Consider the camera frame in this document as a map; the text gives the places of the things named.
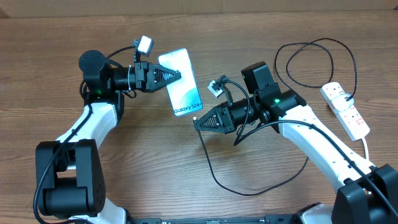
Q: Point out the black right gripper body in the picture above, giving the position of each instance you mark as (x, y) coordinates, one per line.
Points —
(231, 119)

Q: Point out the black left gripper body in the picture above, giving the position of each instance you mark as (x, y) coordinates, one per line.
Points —
(141, 77)

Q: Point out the Samsung Galaxy smartphone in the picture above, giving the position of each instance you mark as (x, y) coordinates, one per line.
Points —
(183, 94)

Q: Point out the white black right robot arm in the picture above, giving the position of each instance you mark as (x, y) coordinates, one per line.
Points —
(364, 193)

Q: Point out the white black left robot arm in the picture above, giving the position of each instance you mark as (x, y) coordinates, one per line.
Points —
(69, 175)

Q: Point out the white charger plug adapter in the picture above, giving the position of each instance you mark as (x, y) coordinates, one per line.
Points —
(341, 102)

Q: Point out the white power extension strip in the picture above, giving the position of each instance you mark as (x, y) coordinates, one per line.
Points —
(350, 119)

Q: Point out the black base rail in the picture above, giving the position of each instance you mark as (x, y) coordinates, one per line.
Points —
(211, 221)

